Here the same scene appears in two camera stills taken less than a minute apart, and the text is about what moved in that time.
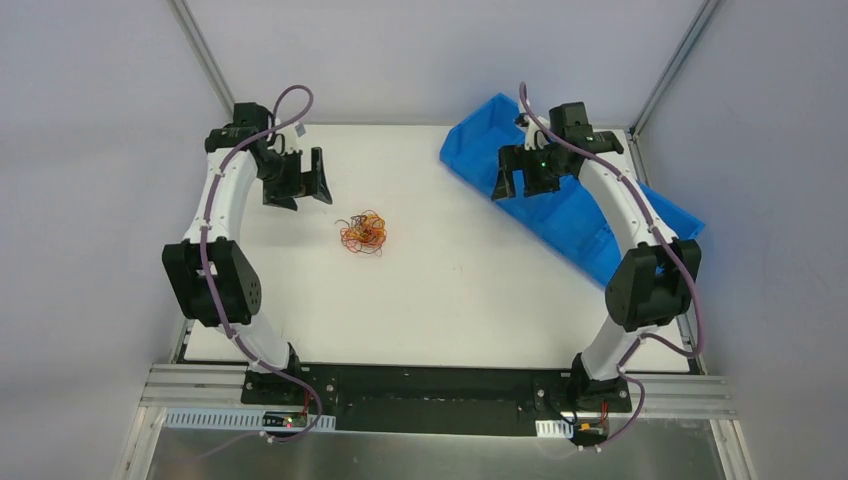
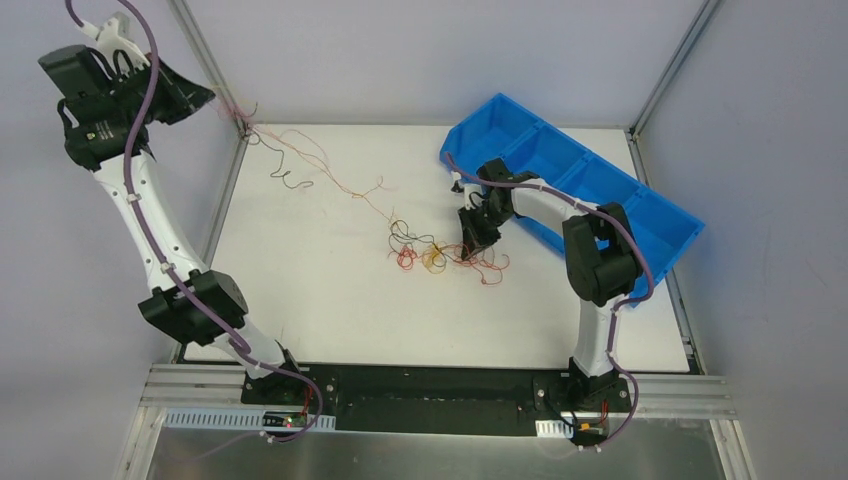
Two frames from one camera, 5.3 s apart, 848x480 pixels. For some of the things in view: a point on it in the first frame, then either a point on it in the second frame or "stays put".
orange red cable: (365, 233) → (489, 273)
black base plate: (434, 400) stays put
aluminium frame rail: (172, 386) stays put
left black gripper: (295, 183) → (163, 87)
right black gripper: (523, 171) → (479, 221)
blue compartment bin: (569, 217) stays put
